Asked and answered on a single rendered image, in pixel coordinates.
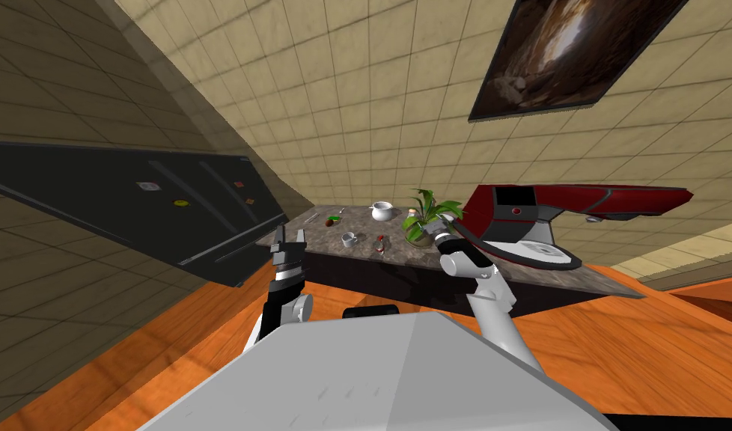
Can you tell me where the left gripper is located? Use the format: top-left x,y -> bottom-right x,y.
271,224 -> 308,272

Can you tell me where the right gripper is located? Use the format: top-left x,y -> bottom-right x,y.
421,218 -> 457,242

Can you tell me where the green potted plant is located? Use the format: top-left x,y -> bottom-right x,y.
400,188 -> 466,249

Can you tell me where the red stand mixer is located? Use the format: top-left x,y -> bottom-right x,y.
459,183 -> 695,272

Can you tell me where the black fridge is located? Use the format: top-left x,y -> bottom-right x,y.
0,140 -> 290,289

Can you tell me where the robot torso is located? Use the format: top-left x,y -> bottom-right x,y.
137,304 -> 618,431

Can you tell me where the dark framed wall picture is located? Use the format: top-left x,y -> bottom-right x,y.
467,0 -> 691,123

